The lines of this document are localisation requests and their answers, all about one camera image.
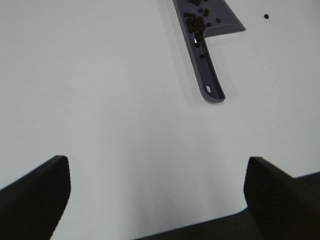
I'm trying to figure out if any purple plastic dustpan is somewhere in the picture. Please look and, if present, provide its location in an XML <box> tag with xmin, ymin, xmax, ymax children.
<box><xmin>173</xmin><ymin>0</ymin><xmax>246</xmax><ymax>103</ymax></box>

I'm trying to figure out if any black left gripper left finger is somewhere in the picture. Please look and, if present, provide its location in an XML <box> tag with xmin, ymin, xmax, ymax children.
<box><xmin>0</xmin><ymin>155</ymin><xmax>71</xmax><ymax>240</ymax></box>

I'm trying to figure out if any pile of coffee beans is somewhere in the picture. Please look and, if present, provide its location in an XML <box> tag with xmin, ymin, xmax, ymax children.
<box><xmin>176</xmin><ymin>0</ymin><xmax>224</xmax><ymax>63</ymax></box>

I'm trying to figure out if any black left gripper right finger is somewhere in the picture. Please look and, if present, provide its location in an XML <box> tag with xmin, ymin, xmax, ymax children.
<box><xmin>243</xmin><ymin>157</ymin><xmax>320</xmax><ymax>240</ymax></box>

